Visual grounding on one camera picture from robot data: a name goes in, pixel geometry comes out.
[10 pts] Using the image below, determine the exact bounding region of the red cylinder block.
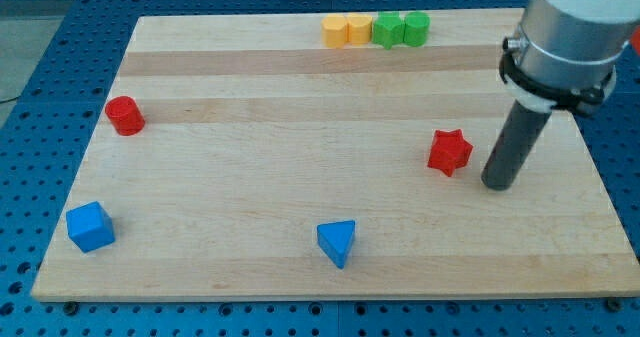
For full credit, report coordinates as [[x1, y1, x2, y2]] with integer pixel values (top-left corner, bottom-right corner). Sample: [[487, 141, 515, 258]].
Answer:
[[105, 96, 145, 136]]

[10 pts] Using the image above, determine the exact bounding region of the red star block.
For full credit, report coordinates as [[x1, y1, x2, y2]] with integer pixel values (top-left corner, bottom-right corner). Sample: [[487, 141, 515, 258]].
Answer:
[[426, 129, 473, 177]]

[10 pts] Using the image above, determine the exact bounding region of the yellow hexagon block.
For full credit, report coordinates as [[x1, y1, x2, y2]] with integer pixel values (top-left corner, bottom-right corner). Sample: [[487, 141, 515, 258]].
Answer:
[[321, 14, 348, 48]]

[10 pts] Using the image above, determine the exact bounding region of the green cylinder block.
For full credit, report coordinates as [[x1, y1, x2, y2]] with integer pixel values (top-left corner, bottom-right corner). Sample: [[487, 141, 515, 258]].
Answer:
[[403, 11, 431, 47]]

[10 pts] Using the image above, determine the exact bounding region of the blue triangle block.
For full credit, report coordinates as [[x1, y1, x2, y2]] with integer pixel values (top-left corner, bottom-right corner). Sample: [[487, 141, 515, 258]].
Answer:
[[316, 220, 356, 269]]

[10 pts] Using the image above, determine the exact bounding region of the yellow heart block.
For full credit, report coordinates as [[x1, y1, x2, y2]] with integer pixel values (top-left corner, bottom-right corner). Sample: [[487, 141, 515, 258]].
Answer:
[[347, 13, 373, 45]]

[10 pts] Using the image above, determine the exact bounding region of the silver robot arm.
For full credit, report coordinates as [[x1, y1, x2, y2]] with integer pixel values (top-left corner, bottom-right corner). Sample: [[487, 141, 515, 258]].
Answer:
[[499, 0, 639, 115]]

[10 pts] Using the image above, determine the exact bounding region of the green star block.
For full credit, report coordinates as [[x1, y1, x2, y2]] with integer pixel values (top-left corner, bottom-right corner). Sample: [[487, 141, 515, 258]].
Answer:
[[372, 12, 405, 49]]

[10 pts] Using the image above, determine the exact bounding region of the wooden board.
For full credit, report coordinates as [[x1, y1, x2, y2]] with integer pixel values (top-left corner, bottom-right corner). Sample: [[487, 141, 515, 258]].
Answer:
[[32, 9, 639, 302]]

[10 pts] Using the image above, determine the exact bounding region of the blue cube block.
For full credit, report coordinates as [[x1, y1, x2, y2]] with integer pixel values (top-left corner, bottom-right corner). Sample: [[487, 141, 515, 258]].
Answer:
[[65, 201, 116, 253]]

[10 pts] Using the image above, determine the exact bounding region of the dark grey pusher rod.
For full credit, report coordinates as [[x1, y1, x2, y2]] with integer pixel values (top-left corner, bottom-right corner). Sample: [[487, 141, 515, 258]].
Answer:
[[481, 101, 551, 191]]

